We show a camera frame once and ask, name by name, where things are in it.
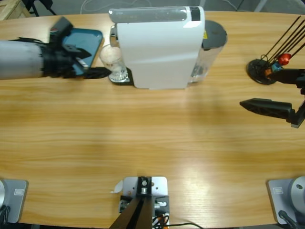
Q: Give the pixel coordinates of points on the wooden crate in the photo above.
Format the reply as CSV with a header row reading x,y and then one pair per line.
x,y
9,8

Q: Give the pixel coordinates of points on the white block with dark post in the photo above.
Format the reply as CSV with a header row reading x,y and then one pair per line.
x,y
157,188

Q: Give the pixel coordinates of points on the black capsule holder with rods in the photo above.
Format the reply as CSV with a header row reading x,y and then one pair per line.
x,y
256,69

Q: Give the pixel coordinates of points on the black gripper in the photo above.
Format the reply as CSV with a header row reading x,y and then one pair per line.
x,y
57,64
302,105

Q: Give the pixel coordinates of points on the black stand legs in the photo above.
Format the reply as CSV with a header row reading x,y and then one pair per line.
x,y
51,10

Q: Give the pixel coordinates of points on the red coffee capsule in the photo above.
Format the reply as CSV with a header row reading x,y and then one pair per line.
x,y
284,59

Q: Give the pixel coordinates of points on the white frame leg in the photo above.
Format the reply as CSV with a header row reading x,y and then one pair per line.
x,y
262,6

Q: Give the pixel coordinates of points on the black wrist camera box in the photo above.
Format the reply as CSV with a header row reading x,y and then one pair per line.
x,y
60,27

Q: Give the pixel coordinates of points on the teal plastic tray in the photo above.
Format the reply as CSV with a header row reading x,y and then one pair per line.
x,y
93,40

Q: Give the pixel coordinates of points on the white capsule coffee machine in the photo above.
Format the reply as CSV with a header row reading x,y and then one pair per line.
x,y
162,55

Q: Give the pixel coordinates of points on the clear glass cup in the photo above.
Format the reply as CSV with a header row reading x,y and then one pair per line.
x,y
113,62

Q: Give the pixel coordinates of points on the white paper tag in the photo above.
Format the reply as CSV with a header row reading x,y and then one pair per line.
x,y
118,187

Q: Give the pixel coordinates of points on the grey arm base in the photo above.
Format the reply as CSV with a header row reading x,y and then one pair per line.
x,y
14,200
286,198

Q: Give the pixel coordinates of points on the dark orange coffee capsule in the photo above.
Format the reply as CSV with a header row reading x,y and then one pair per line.
x,y
267,72

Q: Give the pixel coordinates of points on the grey coffee machine lever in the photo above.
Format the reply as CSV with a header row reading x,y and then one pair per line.
x,y
147,14

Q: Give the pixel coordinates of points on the blue coffee capsule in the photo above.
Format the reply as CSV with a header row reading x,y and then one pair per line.
x,y
276,66

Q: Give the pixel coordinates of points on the clear water tank grey lid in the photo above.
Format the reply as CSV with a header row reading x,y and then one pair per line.
x,y
213,33

